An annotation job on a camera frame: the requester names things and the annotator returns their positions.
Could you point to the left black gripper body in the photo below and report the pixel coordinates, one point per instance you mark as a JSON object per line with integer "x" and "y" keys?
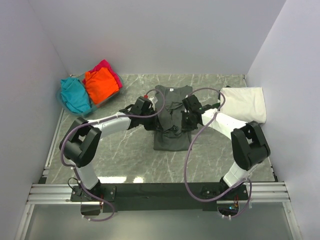
{"x": 155, "y": 123}

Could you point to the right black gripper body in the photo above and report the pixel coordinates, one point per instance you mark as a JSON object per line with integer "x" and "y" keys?
{"x": 186, "y": 121}

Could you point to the dark grey t shirt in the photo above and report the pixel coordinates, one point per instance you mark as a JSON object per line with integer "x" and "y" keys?
{"x": 170, "y": 136}

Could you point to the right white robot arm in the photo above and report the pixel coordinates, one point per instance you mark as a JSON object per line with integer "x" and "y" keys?
{"x": 249, "y": 145}

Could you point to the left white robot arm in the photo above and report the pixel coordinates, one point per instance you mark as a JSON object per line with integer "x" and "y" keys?
{"x": 80, "y": 143}

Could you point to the orange t shirt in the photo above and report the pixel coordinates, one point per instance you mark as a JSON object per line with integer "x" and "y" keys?
{"x": 100, "y": 85}

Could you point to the folded white t shirt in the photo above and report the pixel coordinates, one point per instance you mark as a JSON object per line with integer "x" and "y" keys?
{"x": 244, "y": 104}

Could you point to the pink t shirt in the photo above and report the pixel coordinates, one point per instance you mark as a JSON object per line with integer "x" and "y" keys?
{"x": 105, "y": 64}

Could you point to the clear plastic basket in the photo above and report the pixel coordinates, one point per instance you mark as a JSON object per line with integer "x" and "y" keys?
{"x": 93, "y": 107}

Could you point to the teal t shirt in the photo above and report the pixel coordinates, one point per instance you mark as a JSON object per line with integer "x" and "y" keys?
{"x": 74, "y": 95}

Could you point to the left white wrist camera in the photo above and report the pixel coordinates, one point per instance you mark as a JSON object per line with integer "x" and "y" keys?
{"x": 153, "y": 99}

